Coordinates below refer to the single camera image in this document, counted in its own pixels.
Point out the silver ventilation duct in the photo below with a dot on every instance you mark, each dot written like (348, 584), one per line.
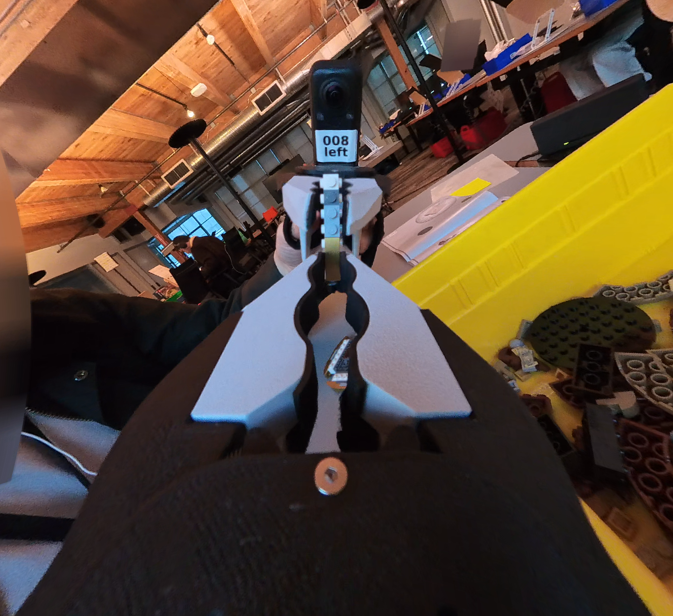
(252, 121)

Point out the yellow plastic bin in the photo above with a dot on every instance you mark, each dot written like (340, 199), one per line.
(526, 258)

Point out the grey desk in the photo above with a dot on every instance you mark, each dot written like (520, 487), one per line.
(410, 216)

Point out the black electronic device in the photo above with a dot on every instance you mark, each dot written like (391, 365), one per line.
(589, 119)

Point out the person's torso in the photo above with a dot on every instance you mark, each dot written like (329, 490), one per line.
(42, 495)

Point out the black round toy plate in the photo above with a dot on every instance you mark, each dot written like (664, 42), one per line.
(589, 329)

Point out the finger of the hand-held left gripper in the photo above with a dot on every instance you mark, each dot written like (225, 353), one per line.
(363, 200)
(299, 206)

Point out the toy instruction booklet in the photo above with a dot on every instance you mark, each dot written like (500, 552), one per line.
(441, 227)

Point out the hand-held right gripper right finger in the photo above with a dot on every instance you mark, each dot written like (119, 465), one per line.
(410, 363)

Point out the long wooden work table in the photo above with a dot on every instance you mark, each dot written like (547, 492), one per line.
(526, 56)

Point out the black long toy brick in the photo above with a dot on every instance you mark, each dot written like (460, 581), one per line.
(331, 206)

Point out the round toy pot build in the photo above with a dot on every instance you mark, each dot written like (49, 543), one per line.
(339, 361)

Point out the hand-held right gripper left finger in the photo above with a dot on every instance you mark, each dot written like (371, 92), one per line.
(252, 363)

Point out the pile of toy bricks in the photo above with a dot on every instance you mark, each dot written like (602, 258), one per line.
(620, 405)

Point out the person's left hand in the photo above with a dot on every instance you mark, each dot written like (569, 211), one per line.
(288, 253)

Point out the yellow sticky note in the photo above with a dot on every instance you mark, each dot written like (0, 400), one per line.
(470, 187)

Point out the red container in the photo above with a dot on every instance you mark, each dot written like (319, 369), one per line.
(476, 135)

